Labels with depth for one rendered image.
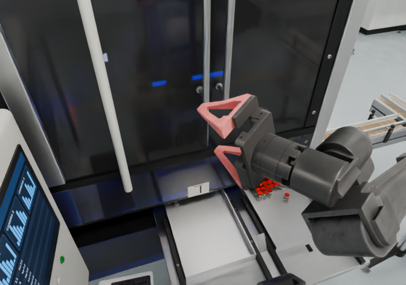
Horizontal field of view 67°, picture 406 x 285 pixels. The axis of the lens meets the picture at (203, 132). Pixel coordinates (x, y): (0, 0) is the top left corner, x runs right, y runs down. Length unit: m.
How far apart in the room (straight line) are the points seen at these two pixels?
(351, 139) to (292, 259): 0.85
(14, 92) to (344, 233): 0.75
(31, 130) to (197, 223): 0.70
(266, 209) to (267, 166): 0.95
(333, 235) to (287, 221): 0.92
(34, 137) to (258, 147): 0.67
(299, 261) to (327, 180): 0.89
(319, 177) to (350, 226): 0.06
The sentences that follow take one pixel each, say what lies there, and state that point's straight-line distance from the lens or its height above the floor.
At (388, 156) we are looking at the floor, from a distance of 3.27.
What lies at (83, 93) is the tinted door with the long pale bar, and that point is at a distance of 0.86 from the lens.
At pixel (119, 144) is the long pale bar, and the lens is 0.86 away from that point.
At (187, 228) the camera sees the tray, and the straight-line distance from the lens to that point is 1.25.
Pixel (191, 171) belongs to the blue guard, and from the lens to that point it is 1.11.
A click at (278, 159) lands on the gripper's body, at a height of 1.67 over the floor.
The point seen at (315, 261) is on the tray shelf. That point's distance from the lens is 1.25.
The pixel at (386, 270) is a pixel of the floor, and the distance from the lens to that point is 2.46.
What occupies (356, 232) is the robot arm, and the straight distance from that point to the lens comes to 0.39.
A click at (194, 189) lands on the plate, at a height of 1.03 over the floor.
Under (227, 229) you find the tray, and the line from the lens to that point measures 1.25.
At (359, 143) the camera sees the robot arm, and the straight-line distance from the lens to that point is 0.44.
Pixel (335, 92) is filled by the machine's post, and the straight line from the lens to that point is 1.19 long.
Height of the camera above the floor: 1.93
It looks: 39 degrees down
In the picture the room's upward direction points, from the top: straight up
